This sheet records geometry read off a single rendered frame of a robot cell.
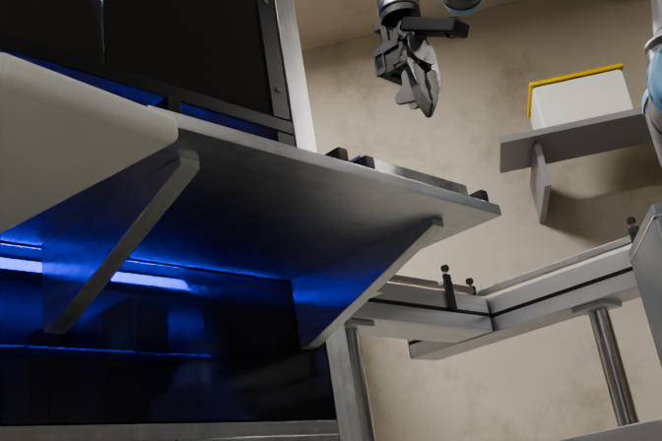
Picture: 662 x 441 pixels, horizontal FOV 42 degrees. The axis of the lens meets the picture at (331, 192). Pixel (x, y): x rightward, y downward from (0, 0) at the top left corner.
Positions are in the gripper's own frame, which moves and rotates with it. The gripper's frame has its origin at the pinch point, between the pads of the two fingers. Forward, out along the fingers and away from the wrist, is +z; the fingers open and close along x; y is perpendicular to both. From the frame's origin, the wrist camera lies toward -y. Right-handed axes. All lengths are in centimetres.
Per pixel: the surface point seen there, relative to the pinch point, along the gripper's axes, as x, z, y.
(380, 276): -0.1, 24.1, 16.9
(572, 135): -244, -93, 87
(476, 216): -7.0, 18.2, 0.3
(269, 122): -0.1, -15.0, 38.2
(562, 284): -83, 14, 27
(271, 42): -4, -35, 38
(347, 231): 9.0, 18.2, 14.8
